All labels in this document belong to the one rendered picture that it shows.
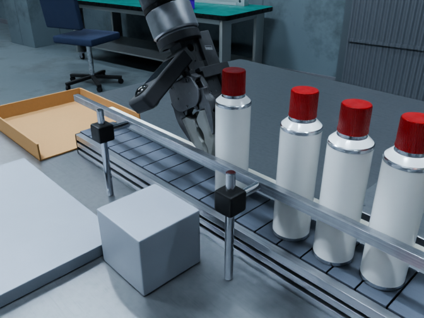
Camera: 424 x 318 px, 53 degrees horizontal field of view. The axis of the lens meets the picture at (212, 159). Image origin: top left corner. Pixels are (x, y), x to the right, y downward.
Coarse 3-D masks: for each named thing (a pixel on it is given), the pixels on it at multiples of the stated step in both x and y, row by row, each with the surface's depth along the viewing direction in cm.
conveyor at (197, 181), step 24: (120, 144) 85; (144, 144) 85; (144, 168) 76; (168, 168) 76; (192, 168) 75; (192, 192) 68; (240, 216) 62; (264, 216) 62; (312, 240) 57; (312, 264) 53; (360, 264) 53; (360, 288) 49; (408, 288) 49; (408, 312) 46
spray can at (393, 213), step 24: (408, 120) 41; (408, 144) 42; (384, 168) 44; (408, 168) 42; (384, 192) 44; (408, 192) 43; (384, 216) 45; (408, 216) 44; (408, 240) 45; (384, 264) 47; (408, 264) 48; (384, 288) 48
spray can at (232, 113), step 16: (224, 80) 58; (240, 80) 57; (224, 96) 59; (240, 96) 58; (224, 112) 58; (240, 112) 58; (224, 128) 59; (240, 128) 59; (224, 144) 60; (240, 144) 60; (240, 160) 62; (224, 176) 63
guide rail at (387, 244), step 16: (80, 96) 86; (112, 112) 78; (144, 128) 71; (176, 144) 66; (208, 160) 61; (224, 160) 60; (240, 176) 57; (256, 176) 56; (272, 192) 54; (288, 192) 52; (304, 208) 51; (320, 208) 49; (336, 224) 48; (352, 224) 46; (368, 240) 45; (384, 240) 44; (400, 256) 43; (416, 256) 42
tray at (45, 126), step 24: (48, 96) 116; (72, 96) 121; (96, 96) 116; (0, 120) 101; (24, 120) 109; (48, 120) 109; (72, 120) 109; (96, 120) 109; (24, 144) 93; (48, 144) 96; (72, 144) 96
